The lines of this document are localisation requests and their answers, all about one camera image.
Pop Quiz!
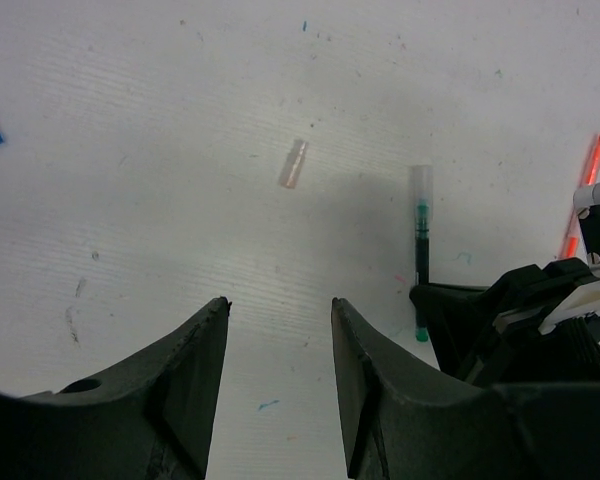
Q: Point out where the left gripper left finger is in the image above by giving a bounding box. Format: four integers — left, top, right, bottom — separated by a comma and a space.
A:
0, 297, 231, 479

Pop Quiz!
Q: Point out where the green pen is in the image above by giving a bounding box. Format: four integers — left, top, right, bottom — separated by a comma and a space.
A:
410, 164, 435, 343

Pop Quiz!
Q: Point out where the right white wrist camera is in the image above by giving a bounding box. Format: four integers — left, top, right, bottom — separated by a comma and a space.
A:
539, 183, 600, 335

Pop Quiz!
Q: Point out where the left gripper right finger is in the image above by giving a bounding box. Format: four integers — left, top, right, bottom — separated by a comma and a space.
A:
331, 298, 600, 479

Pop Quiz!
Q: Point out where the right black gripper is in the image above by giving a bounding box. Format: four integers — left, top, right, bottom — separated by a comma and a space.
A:
409, 262, 600, 385

